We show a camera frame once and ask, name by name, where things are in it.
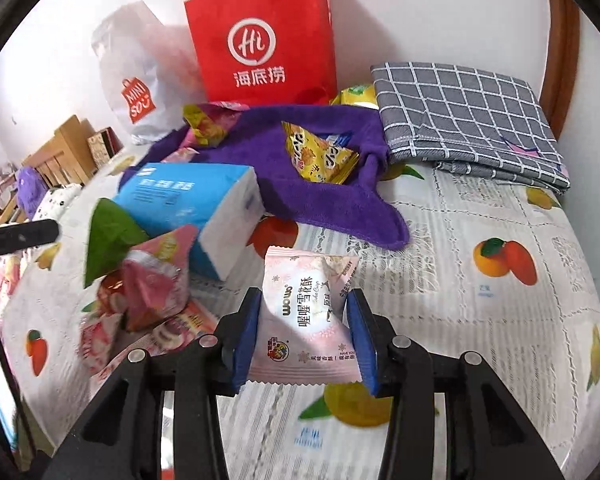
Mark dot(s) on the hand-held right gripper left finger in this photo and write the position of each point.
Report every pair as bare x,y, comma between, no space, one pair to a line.
245,342

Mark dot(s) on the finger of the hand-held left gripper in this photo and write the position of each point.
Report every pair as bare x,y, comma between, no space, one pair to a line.
20,240

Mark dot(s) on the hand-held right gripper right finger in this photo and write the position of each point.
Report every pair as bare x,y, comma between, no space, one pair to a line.
362,347

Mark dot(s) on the pale pink snack packet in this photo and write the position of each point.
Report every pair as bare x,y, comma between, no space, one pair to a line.
305,315

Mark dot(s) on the pink chip bag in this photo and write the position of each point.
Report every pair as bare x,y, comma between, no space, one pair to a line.
150,280

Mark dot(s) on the pink and green snack packet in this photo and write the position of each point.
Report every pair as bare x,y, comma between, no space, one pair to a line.
207,125

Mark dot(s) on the white black print pillow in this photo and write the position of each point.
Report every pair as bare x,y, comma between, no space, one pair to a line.
57,202

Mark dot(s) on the purple fluffy cloth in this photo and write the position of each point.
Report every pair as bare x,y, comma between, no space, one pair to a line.
30,187

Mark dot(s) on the wooden headboard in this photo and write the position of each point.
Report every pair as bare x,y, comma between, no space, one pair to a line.
65,155

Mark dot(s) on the fruit printed tablecloth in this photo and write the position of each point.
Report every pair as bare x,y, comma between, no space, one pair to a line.
455,310

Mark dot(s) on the patterned box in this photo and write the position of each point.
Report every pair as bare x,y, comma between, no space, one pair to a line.
102,147

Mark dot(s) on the purple towel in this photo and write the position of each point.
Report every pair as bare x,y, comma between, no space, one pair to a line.
320,200

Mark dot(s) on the blue tissue pack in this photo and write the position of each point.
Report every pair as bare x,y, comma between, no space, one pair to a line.
180,195

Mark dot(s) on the white plastic shopping bag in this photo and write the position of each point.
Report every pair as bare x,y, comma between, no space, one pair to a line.
140,70

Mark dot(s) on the grey checked folded cloth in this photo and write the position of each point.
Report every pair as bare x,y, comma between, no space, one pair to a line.
460,115

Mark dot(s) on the yellow green snack packet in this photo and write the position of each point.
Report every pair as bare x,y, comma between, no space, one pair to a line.
355,95

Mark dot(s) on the red paper shopping bag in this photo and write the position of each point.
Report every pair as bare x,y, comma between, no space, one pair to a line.
260,35

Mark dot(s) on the brown wooden door frame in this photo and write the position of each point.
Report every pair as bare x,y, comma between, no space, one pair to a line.
560,60

